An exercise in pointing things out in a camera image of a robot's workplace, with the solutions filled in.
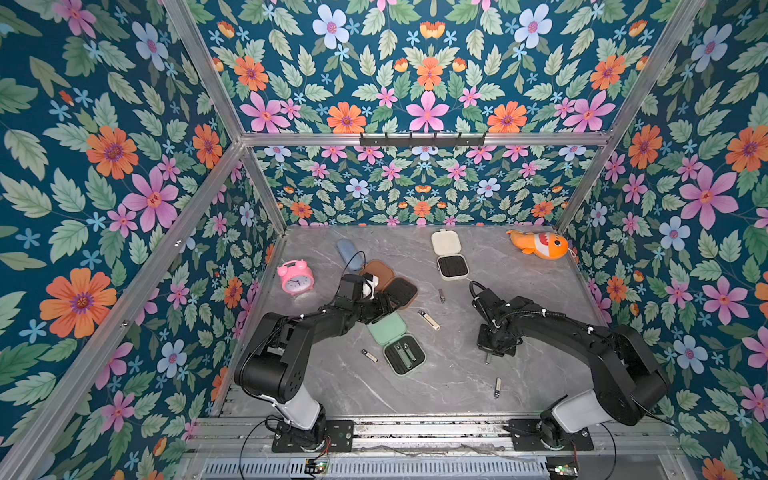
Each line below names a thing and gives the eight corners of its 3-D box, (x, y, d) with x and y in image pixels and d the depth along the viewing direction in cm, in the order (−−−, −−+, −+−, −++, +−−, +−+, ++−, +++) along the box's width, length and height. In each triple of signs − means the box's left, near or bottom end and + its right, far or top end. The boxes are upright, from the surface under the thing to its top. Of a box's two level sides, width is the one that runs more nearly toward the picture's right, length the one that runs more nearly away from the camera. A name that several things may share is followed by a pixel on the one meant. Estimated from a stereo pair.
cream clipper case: (439, 281, 106) (440, 276, 104) (428, 235, 120) (428, 230, 118) (471, 277, 107) (472, 273, 105) (456, 232, 121) (457, 227, 119)
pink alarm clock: (287, 296, 101) (276, 277, 93) (289, 281, 105) (278, 262, 97) (314, 292, 102) (305, 273, 94) (314, 277, 106) (306, 258, 98)
